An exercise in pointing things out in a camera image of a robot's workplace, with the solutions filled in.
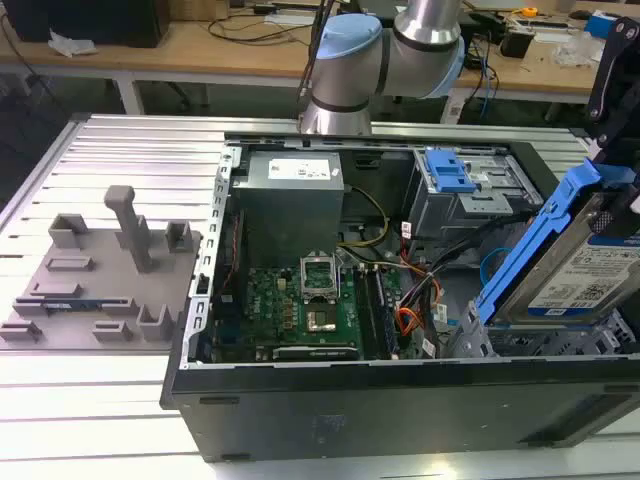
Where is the grey power supply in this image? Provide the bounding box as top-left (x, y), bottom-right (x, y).
top-left (232, 149), bottom-right (347, 256)

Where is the metal socket cover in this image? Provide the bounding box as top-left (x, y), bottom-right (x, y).
top-left (298, 253), bottom-right (342, 302)

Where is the red orange yellow disk wire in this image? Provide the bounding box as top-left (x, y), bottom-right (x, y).
top-left (397, 307), bottom-right (426, 341)

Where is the green motherboard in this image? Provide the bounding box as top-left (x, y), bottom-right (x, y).
top-left (212, 244), bottom-right (406, 364)

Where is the black PC case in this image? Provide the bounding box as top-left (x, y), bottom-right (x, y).
top-left (159, 130), bottom-right (640, 464)

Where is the CPU socket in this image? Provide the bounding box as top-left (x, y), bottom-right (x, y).
top-left (302, 299), bottom-right (342, 338)

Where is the hard disk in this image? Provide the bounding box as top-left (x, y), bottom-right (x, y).
top-left (474, 157), bottom-right (640, 329)

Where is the blue cardboard box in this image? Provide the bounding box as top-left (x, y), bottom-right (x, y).
top-left (584, 10), bottom-right (621, 36)

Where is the black cable bundle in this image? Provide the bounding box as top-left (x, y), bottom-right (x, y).
top-left (399, 204), bottom-right (541, 351)

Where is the grey optical drive cage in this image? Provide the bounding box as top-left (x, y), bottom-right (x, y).
top-left (407, 147), bottom-right (544, 241)

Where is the blue flat disk wire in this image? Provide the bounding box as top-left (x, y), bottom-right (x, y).
top-left (478, 247), bottom-right (507, 297)

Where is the small black box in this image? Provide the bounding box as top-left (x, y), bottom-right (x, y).
top-left (501, 24), bottom-right (536, 59)

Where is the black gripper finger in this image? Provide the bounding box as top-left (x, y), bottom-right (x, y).
top-left (591, 184), bottom-right (640, 236)

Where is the blue drive cage latch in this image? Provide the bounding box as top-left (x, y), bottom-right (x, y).
top-left (425, 148), bottom-right (479, 194)

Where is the grey parts rack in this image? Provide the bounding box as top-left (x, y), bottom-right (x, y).
top-left (0, 184), bottom-right (204, 351)

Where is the metal disk bay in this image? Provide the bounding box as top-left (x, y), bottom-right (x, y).
top-left (447, 299), bottom-right (640, 359)

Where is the RAM stick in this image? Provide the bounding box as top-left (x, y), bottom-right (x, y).
top-left (14, 297), bottom-right (136, 316)

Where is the black RAM slot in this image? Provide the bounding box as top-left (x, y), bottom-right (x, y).
top-left (355, 267), bottom-right (381, 360)
top-left (372, 269), bottom-right (400, 357)

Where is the hanging blue cable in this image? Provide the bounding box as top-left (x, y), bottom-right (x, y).
top-left (477, 44), bottom-right (501, 119)

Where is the clear plastic bag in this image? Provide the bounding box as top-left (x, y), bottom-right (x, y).
top-left (552, 34), bottom-right (601, 66)

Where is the wooden desk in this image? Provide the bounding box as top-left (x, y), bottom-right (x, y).
top-left (0, 19), bottom-right (321, 116)
top-left (457, 9), bottom-right (616, 124)

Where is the large black box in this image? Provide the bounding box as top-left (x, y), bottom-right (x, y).
top-left (9, 0), bottom-right (171, 49)

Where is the crumpled white plastic bag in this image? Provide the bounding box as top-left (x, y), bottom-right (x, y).
top-left (47, 29), bottom-right (99, 56)

